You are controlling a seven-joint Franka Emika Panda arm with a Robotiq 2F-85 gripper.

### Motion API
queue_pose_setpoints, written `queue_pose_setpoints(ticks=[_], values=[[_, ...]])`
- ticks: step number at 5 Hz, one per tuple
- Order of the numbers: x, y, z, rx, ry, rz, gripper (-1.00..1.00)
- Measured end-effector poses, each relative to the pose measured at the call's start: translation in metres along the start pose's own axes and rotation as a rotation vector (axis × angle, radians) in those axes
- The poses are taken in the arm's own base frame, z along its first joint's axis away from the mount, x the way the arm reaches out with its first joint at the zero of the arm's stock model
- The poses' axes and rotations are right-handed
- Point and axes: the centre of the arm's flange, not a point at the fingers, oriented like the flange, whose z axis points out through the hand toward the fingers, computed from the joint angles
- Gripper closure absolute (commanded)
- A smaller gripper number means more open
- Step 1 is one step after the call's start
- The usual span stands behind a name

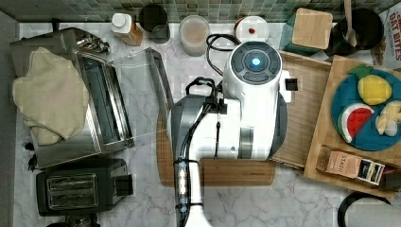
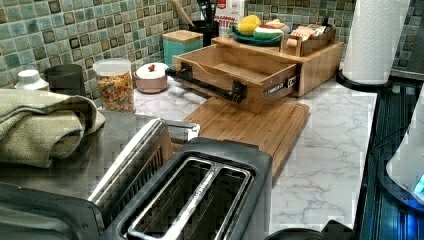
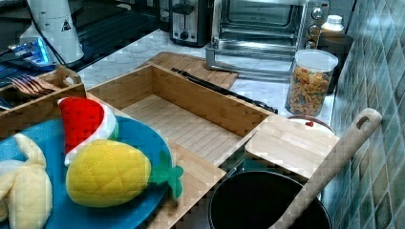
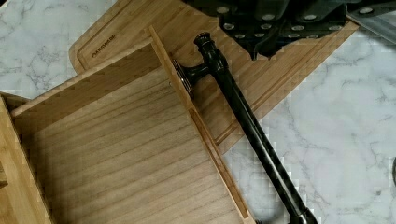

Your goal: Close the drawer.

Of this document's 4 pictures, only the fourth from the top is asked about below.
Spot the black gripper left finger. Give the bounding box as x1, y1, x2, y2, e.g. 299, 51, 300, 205
219, 13, 282, 61

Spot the wooden drawer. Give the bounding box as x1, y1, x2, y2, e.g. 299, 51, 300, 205
11, 33, 318, 224

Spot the wooden drawer cabinet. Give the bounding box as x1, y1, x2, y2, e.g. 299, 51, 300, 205
0, 98, 53, 224

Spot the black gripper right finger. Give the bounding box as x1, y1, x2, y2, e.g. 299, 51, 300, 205
274, 6, 346, 50

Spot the bamboo cutting board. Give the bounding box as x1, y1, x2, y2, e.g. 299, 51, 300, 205
69, 0, 358, 153

